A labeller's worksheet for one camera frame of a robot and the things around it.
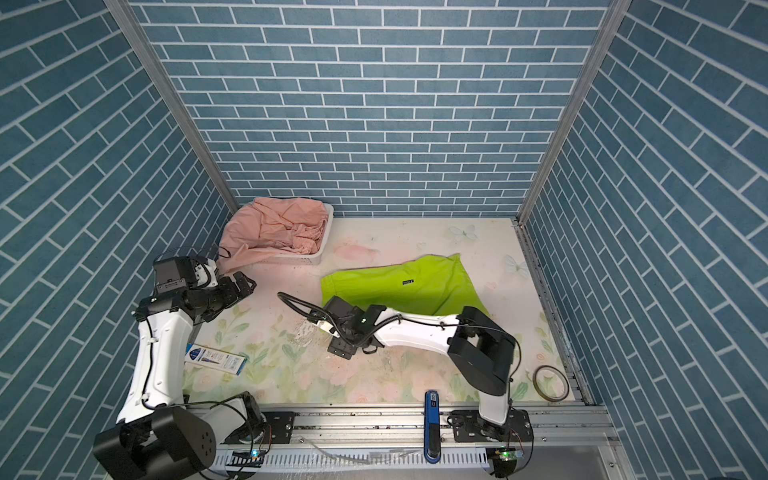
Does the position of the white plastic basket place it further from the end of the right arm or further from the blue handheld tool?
the blue handheld tool

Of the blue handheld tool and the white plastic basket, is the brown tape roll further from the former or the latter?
the white plastic basket

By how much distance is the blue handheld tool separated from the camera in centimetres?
70

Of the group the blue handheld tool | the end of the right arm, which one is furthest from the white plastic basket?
the blue handheld tool
